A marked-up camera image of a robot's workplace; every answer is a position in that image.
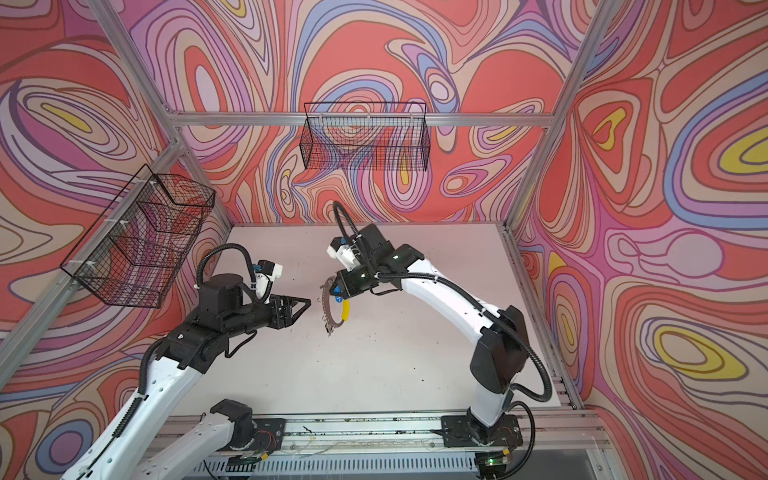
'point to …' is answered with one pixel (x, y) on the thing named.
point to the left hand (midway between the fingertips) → (308, 301)
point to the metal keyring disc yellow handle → (346, 307)
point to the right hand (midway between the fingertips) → (339, 296)
